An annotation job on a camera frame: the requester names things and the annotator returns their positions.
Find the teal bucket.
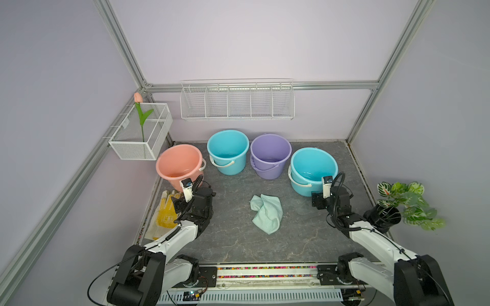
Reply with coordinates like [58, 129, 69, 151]
[207, 130, 250, 176]
[288, 147, 339, 197]

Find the pink plastic bucket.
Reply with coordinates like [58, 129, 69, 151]
[156, 144, 207, 192]

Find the mint green cloth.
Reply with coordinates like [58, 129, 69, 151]
[250, 195, 283, 235]

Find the purple bucket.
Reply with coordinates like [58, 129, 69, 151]
[250, 133, 292, 180]

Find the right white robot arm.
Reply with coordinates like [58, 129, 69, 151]
[311, 187, 454, 305]

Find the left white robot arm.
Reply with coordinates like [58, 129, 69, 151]
[107, 187, 216, 305]

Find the yellow white work glove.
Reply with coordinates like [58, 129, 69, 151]
[144, 190, 182, 240]

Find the potted green plant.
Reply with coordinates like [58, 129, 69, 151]
[364, 181, 446, 233]

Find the pink artificial tulip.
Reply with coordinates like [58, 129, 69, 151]
[133, 93, 154, 142]

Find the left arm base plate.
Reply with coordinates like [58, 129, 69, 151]
[183, 266, 218, 288]

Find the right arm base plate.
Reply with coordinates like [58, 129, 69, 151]
[316, 264, 366, 286]

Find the white wire basket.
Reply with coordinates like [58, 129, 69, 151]
[108, 103, 173, 161]

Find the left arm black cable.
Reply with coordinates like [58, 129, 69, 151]
[87, 263, 123, 306]

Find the white vented cable duct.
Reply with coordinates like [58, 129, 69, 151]
[157, 289, 343, 305]

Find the long white wire shelf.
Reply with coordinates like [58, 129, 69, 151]
[180, 79, 296, 121]

